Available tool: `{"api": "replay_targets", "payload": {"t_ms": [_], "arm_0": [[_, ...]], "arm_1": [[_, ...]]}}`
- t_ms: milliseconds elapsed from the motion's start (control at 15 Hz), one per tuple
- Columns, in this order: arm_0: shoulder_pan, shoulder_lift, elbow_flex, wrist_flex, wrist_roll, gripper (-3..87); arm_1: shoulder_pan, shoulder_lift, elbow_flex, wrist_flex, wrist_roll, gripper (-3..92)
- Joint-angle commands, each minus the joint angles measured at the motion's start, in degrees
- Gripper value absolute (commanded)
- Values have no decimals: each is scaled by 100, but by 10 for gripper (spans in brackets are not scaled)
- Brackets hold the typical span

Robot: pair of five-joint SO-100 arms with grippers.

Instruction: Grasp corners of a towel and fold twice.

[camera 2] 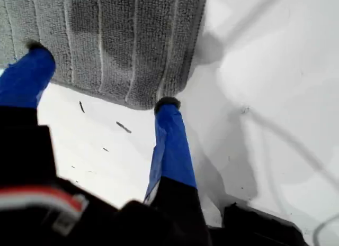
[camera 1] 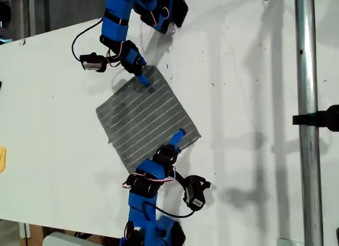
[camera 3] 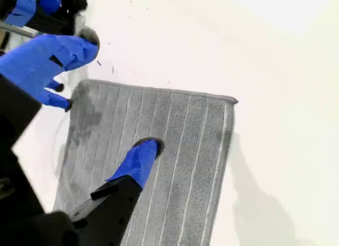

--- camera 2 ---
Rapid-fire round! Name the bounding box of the grey striped towel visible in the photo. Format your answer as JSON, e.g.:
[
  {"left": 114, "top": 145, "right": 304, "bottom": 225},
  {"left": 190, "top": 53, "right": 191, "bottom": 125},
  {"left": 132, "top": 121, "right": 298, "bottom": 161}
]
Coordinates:
[{"left": 0, "top": 0, "right": 209, "bottom": 111}]

